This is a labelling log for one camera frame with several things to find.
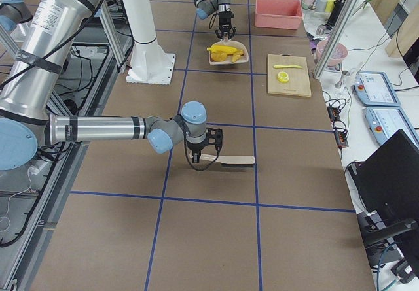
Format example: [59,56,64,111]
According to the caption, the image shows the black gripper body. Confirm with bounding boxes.
[187,128,223,154]
[218,10,234,33]

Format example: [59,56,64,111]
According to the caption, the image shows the beige plastic dustpan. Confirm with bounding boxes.
[208,39,249,65]

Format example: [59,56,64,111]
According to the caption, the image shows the yellow toy corn cob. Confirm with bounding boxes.
[206,45,238,55]

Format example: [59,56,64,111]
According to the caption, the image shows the tan toy ginger root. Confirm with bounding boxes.
[231,50,244,63]

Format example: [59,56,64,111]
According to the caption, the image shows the brown toy potato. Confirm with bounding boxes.
[210,50,228,63]

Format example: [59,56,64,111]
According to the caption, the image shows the pink plastic bin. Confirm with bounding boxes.
[255,0,302,30]

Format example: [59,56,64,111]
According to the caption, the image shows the yellow plastic knife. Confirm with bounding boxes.
[273,64,303,69]

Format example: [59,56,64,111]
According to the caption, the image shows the bamboo cutting board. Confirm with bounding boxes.
[267,54,312,97]

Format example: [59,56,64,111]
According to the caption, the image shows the pink bowl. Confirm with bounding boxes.
[316,40,348,66]

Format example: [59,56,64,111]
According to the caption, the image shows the black bottle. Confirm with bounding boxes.
[326,0,346,27]

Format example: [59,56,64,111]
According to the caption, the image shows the black power strip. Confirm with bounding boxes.
[327,106,348,148]

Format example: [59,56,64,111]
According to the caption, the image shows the upper blue teach pendant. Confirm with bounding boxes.
[354,71,401,107]

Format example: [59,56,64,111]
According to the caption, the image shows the blue teach pendant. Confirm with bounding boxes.
[354,71,401,107]
[364,107,418,146]

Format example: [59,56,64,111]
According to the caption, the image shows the lower blue teach pendant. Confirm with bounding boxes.
[364,107,418,146]

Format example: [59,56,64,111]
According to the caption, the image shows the black monitor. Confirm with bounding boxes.
[349,129,418,275]

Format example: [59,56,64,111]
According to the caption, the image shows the aluminium frame post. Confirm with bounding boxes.
[313,0,359,80]

